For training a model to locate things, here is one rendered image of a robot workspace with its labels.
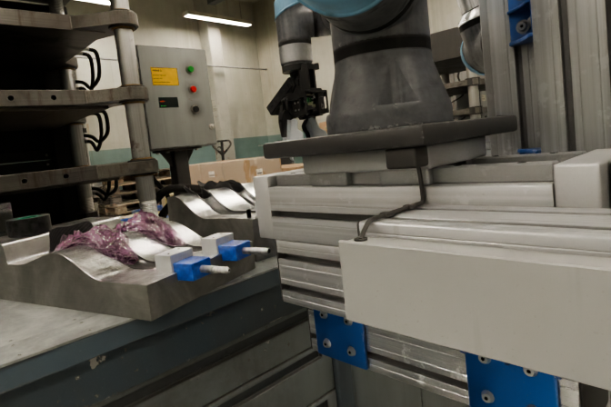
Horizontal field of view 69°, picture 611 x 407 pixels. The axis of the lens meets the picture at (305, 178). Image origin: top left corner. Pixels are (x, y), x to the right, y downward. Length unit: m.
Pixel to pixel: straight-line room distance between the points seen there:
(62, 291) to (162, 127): 1.03
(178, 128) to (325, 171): 1.33
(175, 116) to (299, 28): 0.92
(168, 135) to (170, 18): 7.61
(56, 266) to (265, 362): 0.44
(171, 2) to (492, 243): 9.26
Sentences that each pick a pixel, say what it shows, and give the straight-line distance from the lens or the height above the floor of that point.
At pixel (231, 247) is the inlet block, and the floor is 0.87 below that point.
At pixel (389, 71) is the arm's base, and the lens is 0.50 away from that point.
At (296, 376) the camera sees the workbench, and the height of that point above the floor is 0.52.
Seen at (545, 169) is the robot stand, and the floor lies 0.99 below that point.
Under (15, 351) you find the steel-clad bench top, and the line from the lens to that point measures 0.75.
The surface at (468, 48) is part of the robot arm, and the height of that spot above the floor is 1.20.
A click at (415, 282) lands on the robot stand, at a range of 0.34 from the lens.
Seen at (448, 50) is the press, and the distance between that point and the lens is 4.90.
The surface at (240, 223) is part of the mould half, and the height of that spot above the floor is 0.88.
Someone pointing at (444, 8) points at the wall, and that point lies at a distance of 7.95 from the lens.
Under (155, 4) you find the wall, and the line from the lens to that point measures 9.26.
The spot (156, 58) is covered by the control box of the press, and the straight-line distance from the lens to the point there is 1.84.
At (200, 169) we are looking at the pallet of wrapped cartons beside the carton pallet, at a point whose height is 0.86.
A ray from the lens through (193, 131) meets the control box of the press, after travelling 1.85.
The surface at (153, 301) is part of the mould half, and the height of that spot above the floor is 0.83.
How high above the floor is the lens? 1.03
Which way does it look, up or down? 4 degrees down
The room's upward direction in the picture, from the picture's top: 7 degrees counter-clockwise
